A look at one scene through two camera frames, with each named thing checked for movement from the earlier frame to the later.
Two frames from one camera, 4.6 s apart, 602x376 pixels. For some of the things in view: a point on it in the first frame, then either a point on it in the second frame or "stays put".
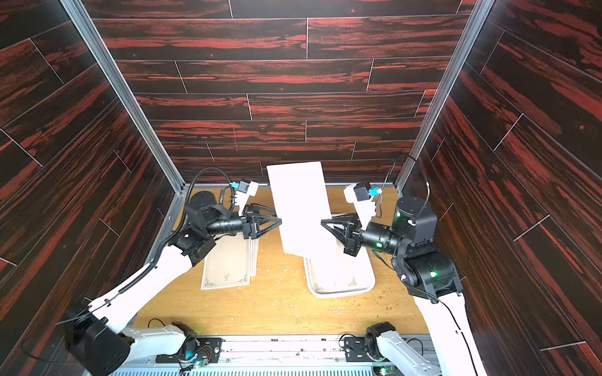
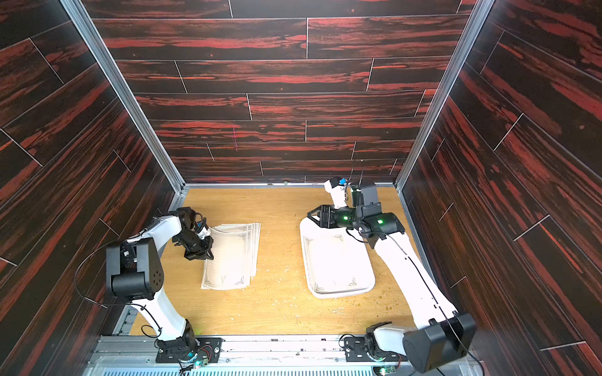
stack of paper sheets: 302,201 → 236,249
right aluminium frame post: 477,17 stays put
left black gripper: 251,220 → 205,253
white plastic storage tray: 341,276 stays put
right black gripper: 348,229 → 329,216
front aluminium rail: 265,356 stays put
